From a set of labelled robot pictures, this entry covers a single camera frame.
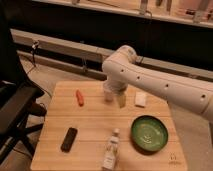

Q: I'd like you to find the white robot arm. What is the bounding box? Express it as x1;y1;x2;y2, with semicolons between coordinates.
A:
102;45;213;123

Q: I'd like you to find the wooden board table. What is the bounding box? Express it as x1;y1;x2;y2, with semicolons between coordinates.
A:
31;81;188;171

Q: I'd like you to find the green bowl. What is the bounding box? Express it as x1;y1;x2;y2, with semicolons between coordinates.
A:
131;115;169;153

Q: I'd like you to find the white sponge block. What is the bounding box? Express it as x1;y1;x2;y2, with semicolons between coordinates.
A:
135;92;146;107

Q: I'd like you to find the clear plastic bottle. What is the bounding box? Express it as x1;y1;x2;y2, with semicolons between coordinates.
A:
102;128;120;171

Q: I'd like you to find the black chair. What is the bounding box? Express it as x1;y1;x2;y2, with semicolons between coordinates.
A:
0;3;46;165

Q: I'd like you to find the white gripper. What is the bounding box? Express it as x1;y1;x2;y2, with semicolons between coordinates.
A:
105;78;128;108

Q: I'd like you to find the black remote control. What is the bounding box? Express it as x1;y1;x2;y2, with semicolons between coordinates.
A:
61;127;78;153

